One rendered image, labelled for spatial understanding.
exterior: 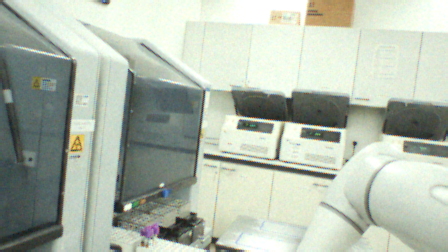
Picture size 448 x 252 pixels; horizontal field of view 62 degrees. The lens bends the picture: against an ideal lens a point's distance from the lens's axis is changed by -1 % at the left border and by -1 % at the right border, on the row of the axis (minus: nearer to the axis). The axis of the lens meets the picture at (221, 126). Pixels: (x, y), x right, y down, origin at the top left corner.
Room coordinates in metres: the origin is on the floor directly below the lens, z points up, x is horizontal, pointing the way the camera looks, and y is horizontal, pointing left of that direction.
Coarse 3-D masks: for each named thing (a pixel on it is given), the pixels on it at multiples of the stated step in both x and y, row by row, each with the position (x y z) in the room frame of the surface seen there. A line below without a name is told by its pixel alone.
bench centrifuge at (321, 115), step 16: (304, 96) 3.52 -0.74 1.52; (320, 96) 3.46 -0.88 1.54; (336, 96) 3.39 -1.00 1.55; (304, 112) 3.70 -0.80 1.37; (320, 112) 3.63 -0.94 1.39; (336, 112) 3.56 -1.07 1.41; (288, 128) 3.40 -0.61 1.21; (304, 128) 3.36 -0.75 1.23; (320, 128) 3.33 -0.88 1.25; (336, 128) 3.40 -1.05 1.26; (288, 144) 3.34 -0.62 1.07; (304, 144) 3.30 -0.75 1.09; (320, 144) 3.26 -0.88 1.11; (336, 144) 3.22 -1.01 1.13; (288, 160) 3.34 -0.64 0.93; (304, 160) 3.29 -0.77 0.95; (320, 160) 3.25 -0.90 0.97; (336, 160) 3.21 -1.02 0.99
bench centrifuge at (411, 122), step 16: (400, 112) 3.31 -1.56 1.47; (416, 112) 3.25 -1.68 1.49; (432, 112) 3.19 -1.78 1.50; (384, 128) 3.43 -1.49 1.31; (400, 128) 3.47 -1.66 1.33; (416, 128) 3.41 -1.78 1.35; (432, 128) 3.34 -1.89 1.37; (400, 144) 3.09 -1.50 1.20; (416, 144) 3.06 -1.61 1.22; (432, 144) 3.03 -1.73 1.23; (416, 160) 3.01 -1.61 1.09; (432, 160) 2.97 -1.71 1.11
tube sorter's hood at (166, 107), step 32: (96, 32) 1.38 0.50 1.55; (160, 64) 1.60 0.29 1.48; (160, 96) 1.32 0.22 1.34; (192, 96) 1.59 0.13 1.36; (128, 128) 1.15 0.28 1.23; (160, 128) 1.35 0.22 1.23; (192, 128) 1.63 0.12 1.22; (128, 160) 1.17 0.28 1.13; (160, 160) 1.37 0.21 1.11; (192, 160) 1.67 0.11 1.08; (128, 192) 1.19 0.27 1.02; (160, 192) 1.38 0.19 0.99
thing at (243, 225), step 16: (240, 224) 1.64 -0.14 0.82; (256, 224) 1.67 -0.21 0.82; (272, 224) 1.70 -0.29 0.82; (288, 224) 1.73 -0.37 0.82; (224, 240) 1.42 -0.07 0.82; (240, 240) 1.44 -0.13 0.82; (256, 240) 1.46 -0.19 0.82; (272, 240) 1.48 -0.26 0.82; (288, 240) 1.50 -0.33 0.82; (368, 240) 1.63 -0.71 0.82
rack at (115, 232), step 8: (112, 232) 1.24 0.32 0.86; (120, 232) 1.25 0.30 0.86; (128, 232) 1.26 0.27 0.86; (112, 240) 1.18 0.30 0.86; (120, 240) 1.18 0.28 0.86; (128, 240) 1.19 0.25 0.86; (136, 240) 1.19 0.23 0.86; (112, 248) 1.24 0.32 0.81; (120, 248) 1.25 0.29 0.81; (128, 248) 1.16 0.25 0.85
